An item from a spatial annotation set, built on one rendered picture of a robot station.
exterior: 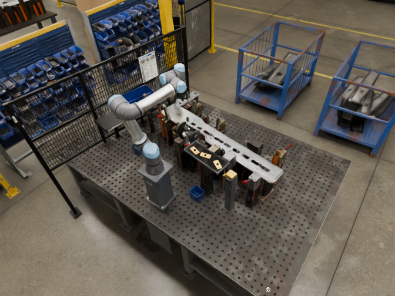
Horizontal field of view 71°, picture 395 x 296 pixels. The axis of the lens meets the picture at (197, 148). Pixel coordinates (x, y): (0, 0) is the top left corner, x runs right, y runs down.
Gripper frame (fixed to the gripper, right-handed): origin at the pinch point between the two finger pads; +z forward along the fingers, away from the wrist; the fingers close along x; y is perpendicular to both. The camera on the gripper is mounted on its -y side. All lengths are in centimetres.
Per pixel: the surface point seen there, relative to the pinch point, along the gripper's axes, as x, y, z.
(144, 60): 32, -90, 5
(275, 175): 24, 79, 44
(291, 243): 0, 115, 74
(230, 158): 7, 47, 33
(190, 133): 2.8, 5.4, 28.3
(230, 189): -11, 63, 42
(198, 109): 45, -27, 44
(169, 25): 72, -93, -17
